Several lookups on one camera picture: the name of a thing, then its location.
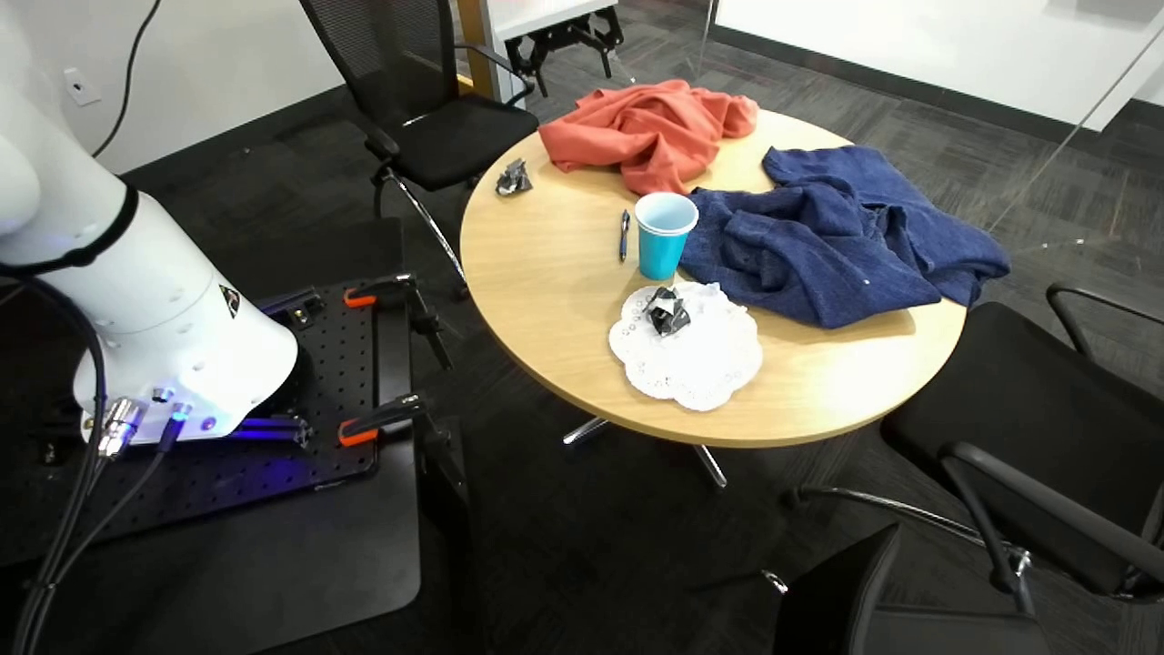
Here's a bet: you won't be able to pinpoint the black office chair near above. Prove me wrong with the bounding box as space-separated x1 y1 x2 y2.
755 515 1164 655

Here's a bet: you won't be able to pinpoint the black office chair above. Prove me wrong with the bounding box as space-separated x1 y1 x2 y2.
755 515 1164 655
785 282 1164 604
296 0 537 270

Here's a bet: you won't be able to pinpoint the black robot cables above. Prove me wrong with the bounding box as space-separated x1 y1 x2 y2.
2 278 184 655

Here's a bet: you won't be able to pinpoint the black office chair far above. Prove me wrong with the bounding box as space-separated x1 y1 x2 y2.
296 0 537 270

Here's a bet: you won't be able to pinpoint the orange clamp lower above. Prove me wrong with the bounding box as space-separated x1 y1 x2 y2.
335 393 421 453

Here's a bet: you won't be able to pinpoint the white paper doily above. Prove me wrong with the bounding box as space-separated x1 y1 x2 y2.
608 282 764 410

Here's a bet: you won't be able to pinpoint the round wooden table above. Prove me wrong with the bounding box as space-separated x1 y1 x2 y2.
463 135 968 487

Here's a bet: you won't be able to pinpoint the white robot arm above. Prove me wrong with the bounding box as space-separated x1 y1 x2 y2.
0 0 296 454

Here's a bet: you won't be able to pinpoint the orange clamp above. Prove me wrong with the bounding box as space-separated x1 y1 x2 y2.
335 393 421 453
341 274 413 311

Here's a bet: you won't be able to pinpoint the black binder clip near edge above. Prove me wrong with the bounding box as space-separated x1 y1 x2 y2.
494 159 530 198

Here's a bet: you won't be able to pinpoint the blue plastic cup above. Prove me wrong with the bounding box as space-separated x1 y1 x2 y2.
634 194 699 282

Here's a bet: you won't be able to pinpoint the black office chair right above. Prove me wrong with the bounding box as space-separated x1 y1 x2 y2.
785 282 1164 604

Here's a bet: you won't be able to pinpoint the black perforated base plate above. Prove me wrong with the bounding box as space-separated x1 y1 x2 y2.
0 289 409 567

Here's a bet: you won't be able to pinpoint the black binder clip on doily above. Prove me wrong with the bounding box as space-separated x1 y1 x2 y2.
644 289 691 335

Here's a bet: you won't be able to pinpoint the orange red cloth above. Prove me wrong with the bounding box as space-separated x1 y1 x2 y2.
537 81 755 198

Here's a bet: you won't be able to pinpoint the navy blue cloth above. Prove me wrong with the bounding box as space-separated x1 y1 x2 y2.
681 145 1012 329

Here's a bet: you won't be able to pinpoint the orange clamp upper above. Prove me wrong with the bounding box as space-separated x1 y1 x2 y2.
341 274 413 311

